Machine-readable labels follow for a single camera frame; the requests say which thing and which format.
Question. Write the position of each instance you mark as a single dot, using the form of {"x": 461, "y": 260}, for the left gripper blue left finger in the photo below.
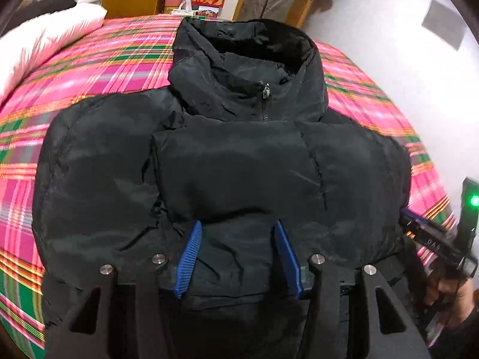
{"x": 187, "y": 261}

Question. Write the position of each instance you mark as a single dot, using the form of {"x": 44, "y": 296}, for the black puffer jacket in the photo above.
{"x": 242, "y": 137}

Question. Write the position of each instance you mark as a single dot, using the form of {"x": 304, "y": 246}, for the white tote bag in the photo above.
{"x": 184, "y": 9}

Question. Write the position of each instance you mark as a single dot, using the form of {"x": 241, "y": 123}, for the black folded garment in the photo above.
{"x": 37, "y": 8}

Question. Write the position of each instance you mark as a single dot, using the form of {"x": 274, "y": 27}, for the pink plaid bed sheet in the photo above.
{"x": 132, "y": 54}

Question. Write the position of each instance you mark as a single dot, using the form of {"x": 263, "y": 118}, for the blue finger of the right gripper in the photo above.
{"x": 407, "y": 217}

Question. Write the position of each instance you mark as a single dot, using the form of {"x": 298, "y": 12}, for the grey wall panel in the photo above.
{"x": 445, "y": 23}

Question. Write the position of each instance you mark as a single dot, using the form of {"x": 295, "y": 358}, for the person's right hand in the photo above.
{"x": 459, "y": 294}

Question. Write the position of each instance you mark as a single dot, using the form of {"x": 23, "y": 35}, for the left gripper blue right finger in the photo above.
{"x": 289, "y": 262}

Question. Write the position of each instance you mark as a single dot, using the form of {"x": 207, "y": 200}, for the white folded quilt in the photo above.
{"x": 27, "y": 46}

